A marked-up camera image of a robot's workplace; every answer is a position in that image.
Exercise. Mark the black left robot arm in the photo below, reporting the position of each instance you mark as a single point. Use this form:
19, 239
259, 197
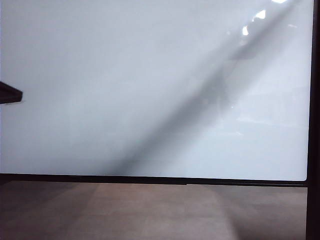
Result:
10, 95

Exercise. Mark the black whiteboard pen tray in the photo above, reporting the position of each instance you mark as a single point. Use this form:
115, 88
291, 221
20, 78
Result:
250, 184

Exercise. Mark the black metal whiteboard stand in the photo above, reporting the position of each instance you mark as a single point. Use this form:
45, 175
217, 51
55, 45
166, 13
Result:
313, 150

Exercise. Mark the white whiteboard with black frame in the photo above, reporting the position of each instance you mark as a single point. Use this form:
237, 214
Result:
125, 87

